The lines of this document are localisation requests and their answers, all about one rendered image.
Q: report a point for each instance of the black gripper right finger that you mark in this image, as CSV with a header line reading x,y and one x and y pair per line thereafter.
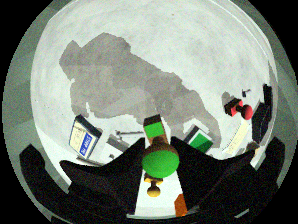
x,y
200,174

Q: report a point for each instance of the rubber stamp with yellow knob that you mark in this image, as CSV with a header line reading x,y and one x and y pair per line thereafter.
x,y
153,191

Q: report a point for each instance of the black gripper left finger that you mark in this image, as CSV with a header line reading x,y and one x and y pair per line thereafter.
x,y
121,178

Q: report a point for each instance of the red rubber stamp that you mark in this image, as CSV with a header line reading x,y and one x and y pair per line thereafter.
x,y
235,106

